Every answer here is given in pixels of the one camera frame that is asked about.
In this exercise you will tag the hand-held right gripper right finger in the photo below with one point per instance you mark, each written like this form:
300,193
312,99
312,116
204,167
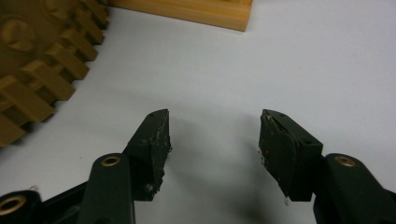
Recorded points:
286,155

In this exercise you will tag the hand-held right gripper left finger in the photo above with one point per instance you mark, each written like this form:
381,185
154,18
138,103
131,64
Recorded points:
149,146

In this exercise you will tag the tan suede boot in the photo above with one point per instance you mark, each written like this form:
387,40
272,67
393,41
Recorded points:
37,62

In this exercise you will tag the wooden shoe rack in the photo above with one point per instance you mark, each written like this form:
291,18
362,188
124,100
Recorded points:
199,14

